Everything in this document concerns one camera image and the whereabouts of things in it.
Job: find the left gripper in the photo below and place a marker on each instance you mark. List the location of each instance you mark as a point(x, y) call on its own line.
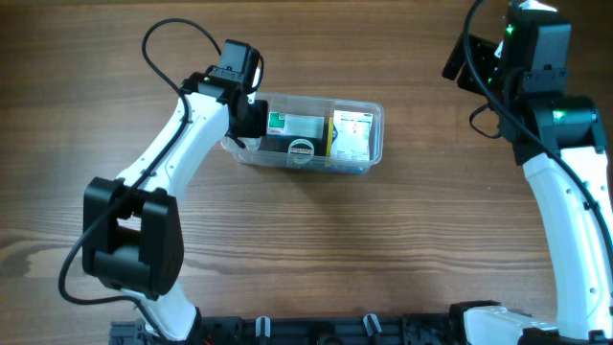
point(259, 121)

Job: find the blue VapoDrops box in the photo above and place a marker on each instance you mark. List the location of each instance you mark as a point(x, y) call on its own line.
point(339, 165)

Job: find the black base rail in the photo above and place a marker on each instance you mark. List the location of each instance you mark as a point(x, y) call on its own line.
point(408, 329)

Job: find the white green medicine box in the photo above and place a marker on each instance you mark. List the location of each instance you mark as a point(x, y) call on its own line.
point(292, 125)

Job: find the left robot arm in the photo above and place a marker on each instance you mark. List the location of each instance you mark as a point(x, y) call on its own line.
point(132, 237)

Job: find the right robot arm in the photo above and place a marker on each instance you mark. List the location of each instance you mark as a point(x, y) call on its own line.
point(560, 143)

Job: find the green Zam-Buk ointment box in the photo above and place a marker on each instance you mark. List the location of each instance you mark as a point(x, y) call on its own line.
point(300, 151)

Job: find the clear plastic container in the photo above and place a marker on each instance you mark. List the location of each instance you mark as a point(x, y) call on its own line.
point(271, 151)

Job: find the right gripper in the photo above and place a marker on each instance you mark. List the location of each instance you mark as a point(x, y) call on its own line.
point(457, 60)

